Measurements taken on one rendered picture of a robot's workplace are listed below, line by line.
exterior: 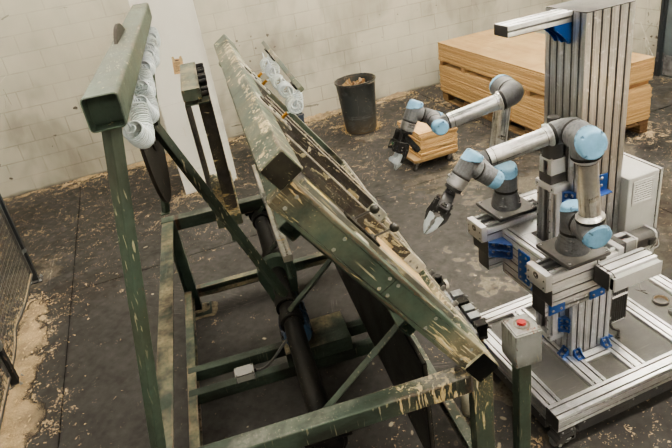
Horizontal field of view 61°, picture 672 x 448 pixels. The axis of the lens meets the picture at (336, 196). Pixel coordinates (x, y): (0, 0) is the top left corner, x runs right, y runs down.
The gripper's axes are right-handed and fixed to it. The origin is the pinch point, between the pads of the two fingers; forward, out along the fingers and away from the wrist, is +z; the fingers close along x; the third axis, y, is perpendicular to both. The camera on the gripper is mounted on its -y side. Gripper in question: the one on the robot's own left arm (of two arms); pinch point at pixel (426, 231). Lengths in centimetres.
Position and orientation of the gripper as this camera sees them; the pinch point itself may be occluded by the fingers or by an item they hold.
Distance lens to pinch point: 224.9
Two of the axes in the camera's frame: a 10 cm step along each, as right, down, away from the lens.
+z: -4.9, 8.4, 2.3
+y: 1.6, -1.7, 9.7
